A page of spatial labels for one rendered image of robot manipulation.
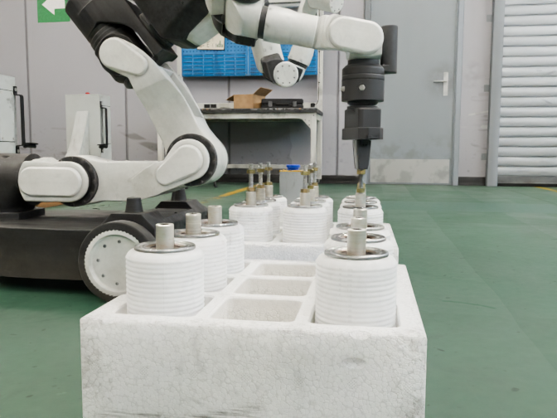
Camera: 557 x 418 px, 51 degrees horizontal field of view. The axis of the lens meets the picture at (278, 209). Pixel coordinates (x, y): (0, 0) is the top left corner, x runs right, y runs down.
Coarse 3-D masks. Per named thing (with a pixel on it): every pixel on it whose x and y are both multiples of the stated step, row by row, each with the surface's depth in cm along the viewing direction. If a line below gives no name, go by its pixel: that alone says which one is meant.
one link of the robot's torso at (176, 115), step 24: (120, 48) 155; (120, 72) 156; (144, 72) 155; (168, 72) 163; (144, 96) 157; (168, 96) 157; (168, 120) 158; (192, 120) 157; (168, 144) 159; (216, 144) 160; (216, 168) 157
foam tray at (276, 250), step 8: (336, 224) 151; (384, 224) 152; (280, 232) 136; (392, 232) 137; (280, 240) 125; (392, 240) 125; (248, 248) 120; (256, 248) 120; (264, 248) 120; (272, 248) 119; (280, 248) 119; (288, 248) 119; (296, 248) 119; (304, 248) 118; (312, 248) 118; (320, 248) 118; (248, 256) 120; (256, 256) 120; (264, 256) 120; (272, 256) 120; (280, 256) 119; (288, 256) 119; (296, 256) 119; (304, 256) 119; (312, 256) 118
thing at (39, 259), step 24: (0, 168) 166; (0, 192) 166; (0, 216) 164; (24, 216) 169; (48, 216) 174; (72, 216) 174; (96, 216) 174; (120, 216) 145; (144, 216) 144; (168, 216) 157; (0, 240) 151; (24, 240) 149; (48, 240) 148; (72, 240) 147; (0, 264) 152; (24, 264) 150; (48, 264) 149; (72, 264) 148
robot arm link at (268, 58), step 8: (256, 48) 179; (264, 48) 179; (272, 48) 179; (280, 48) 182; (256, 56) 181; (264, 56) 179; (272, 56) 179; (280, 56) 179; (256, 64) 183; (264, 64) 179; (272, 64) 178; (280, 64) 178; (288, 64) 178; (264, 72) 180; (272, 72) 179; (280, 72) 179; (288, 72) 179; (296, 72) 179; (272, 80) 180; (280, 80) 179; (288, 80) 180; (296, 80) 180
